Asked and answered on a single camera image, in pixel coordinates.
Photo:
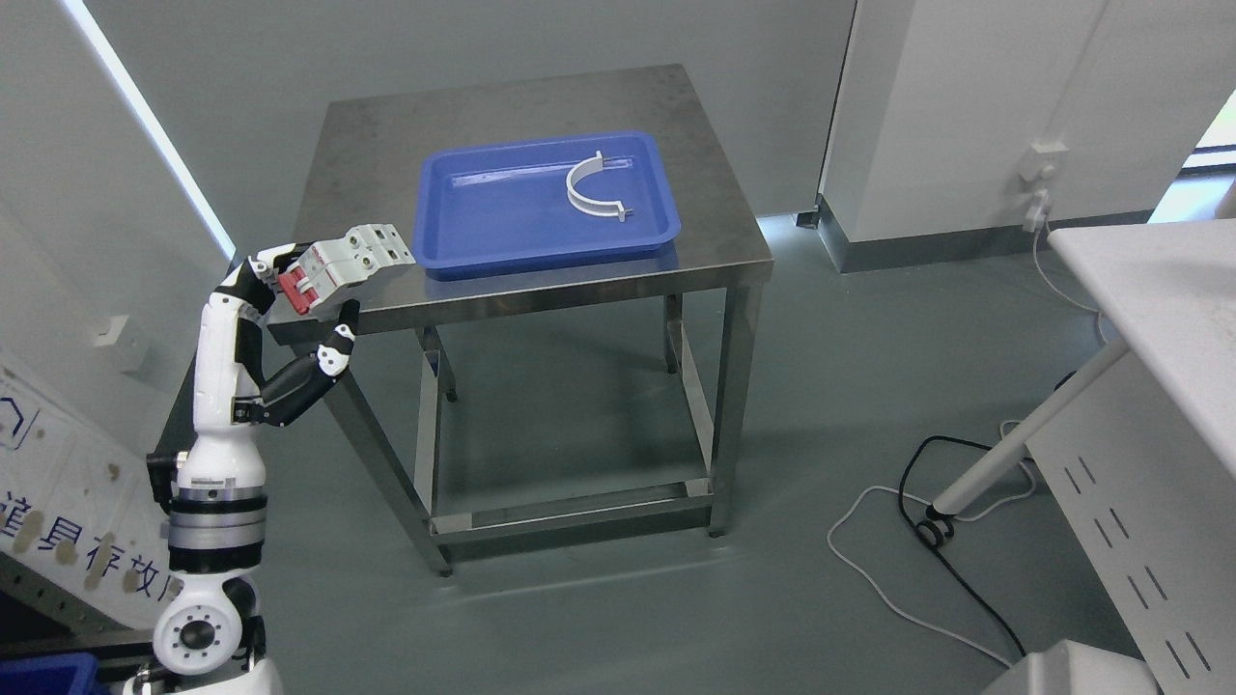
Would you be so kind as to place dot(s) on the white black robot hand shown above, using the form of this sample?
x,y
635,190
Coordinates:
x,y
231,395

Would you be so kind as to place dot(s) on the white red circuit breaker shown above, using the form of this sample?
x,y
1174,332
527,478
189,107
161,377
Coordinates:
x,y
353,267

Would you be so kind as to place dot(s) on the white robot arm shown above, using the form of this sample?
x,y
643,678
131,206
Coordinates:
x,y
211,638

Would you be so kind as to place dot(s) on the stainless steel table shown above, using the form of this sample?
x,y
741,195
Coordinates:
x,y
709,280

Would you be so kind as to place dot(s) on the white curved pipe clamp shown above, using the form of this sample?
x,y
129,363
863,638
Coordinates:
x,y
588,203

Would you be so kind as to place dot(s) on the white desk leg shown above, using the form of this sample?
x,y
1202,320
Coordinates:
x,y
1010,449

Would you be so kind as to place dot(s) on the white perforated desk panel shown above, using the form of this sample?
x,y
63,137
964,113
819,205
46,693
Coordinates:
x,y
1152,507

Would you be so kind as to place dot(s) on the white desk top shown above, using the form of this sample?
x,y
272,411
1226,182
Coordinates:
x,y
1169,289

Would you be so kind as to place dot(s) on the white wall socket box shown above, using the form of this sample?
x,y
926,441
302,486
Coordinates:
x,y
126,345

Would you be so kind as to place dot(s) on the white wall plug adapter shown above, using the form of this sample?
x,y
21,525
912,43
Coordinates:
x,y
1038,167

